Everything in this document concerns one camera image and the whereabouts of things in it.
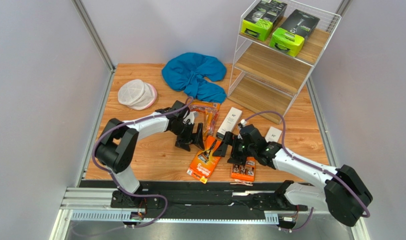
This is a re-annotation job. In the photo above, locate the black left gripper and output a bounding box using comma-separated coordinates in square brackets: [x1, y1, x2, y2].
[171, 122, 205, 152]

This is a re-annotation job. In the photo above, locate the orange razor box back side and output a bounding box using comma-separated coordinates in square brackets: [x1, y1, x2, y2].
[231, 157, 256, 183]

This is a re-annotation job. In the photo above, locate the orange Gillette Fusion5 box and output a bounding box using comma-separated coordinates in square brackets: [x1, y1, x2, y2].
[186, 136, 223, 184]

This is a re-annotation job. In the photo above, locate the black green Gillette Labs box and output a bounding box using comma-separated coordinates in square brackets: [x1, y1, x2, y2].
[269, 9, 320, 57]

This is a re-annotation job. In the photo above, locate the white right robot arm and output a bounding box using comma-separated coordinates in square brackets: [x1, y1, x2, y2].
[212, 124, 373, 227]

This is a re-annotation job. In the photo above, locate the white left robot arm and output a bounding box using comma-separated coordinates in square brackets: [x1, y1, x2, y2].
[91, 100, 204, 196]

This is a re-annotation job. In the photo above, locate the black green box on shelf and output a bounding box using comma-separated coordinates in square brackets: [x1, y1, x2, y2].
[240, 0, 288, 41]

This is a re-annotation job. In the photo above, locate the white tall box near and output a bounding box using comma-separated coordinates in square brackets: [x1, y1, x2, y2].
[216, 107, 242, 139]

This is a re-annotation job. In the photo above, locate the white tall box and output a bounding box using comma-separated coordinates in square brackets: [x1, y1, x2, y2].
[216, 107, 242, 139]
[265, 126, 283, 143]

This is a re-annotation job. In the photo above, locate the orange razor bag vertical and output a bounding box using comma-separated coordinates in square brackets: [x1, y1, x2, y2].
[203, 110, 219, 140]

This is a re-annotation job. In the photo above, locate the orange razor bag horizontal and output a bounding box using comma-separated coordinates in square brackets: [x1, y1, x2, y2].
[189, 100, 221, 113]

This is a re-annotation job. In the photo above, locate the white tall box far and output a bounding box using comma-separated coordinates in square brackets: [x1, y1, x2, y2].
[265, 126, 283, 143]

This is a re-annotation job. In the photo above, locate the blue cloth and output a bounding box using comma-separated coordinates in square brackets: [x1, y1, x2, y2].
[161, 52, 227, 104]

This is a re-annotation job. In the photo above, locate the white mesh laundry bag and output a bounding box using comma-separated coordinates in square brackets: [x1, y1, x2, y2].
[117, 79, 157, 111]

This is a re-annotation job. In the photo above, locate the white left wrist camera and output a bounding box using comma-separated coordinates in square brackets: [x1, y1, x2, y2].
[184, 111, 198, 124]

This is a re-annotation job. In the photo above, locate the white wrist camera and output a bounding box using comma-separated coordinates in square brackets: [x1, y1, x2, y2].
[238, 119, 247, 129]
[184, 111, 198, 124]

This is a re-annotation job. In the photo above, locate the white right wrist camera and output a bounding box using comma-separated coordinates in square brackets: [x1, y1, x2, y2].
[238, 119, 247, 129]

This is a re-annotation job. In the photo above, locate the black mounting rail base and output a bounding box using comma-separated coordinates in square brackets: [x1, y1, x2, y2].
[61, 179, 363, 231]

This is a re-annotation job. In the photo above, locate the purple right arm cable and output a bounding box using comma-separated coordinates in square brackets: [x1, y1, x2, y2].
[242, 110, 371, 233]

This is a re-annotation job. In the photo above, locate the white wire wooden shelf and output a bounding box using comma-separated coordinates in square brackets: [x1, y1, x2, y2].
[228, 0, 341, 124]

